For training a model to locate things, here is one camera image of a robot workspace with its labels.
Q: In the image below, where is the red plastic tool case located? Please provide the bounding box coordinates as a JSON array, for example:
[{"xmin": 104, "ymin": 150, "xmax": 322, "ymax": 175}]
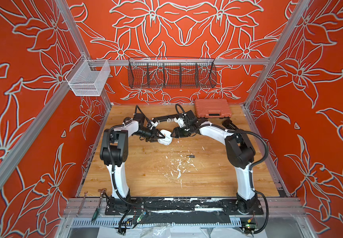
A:
[{"xmin": 194, "ymin": 99, "xmax": 232, "ymax": 119}]

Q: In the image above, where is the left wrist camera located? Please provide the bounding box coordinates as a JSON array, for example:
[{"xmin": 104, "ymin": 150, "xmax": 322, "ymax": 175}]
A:
[{"xmin": 123, "ymin": 105, "xmax": 150, "ymax": 127}]

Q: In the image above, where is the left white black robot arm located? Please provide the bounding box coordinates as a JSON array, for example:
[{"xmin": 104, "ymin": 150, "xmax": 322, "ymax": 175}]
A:
[{"xmin": 100, "ymin": 118, "xmax": 166, "ymax": 207}]

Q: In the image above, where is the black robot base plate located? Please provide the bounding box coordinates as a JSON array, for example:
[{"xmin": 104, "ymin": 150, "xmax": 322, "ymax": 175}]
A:
[{"xmin": 105, "ymin": 197, "xmax": 264, "ymax": 216}]

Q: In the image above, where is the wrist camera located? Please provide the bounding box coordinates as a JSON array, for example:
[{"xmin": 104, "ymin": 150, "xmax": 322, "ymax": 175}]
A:
[
  {"xmin": 123, "ymin": 105, "xmax": 150, "ymax": 127},
  {"xmin": 175, "ymin": 104, "xmax": 198, "ymax": 128}
]

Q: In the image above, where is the small black holder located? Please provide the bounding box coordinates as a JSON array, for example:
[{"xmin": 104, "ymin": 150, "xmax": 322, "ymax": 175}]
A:
[{"xmin": 222, "ymin": 119, "xmax": 239, "ymax": 131}]

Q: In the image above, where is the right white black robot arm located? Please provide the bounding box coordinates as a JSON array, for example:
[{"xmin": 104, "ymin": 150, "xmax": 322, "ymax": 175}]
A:
[{"xmin": 171, "ymin": 122, "xmax": 268, "ymax": 214}]

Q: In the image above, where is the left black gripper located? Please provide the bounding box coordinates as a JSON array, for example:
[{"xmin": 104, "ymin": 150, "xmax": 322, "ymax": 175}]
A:
[{"xmin": 135, "ymin": 127, "xmax": 164, "ymax": 142}]

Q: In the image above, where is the black white hand tool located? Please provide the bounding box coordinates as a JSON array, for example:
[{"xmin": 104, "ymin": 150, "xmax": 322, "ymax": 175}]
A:
[{"xmin": 151, "ymin": 114, "xmax": 179, "ymax": 124}]

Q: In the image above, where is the white alarm device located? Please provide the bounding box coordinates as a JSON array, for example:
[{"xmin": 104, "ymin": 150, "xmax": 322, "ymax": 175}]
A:
[{"xmin": 158, "ymin": 130, "xmax": 172, "ymax": 146}]

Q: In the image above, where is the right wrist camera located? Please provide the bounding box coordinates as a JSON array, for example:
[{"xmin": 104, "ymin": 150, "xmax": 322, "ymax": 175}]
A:
[{"xmin": 175, "ymin": 104, "xmax": 198, "ymax": 128}]

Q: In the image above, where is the green handled screwdriver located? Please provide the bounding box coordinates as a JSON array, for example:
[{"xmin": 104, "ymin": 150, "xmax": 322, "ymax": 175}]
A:
[{"xmin": 91, "ymin": 200, "xmax": 102, "ymax": 223}]

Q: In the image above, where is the black wire wall basket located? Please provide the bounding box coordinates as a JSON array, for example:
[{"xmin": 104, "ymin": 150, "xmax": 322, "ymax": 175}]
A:
[{"xmin": 127, "ymin": 57, "xmax": 218, "ymax": 89}]

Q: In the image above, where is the white wire mesh basket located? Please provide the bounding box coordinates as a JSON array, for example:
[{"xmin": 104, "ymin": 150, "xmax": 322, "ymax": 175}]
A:
[{"xmin": 65, "ymin": 55, "xmax": 111, "ymax": 96}]

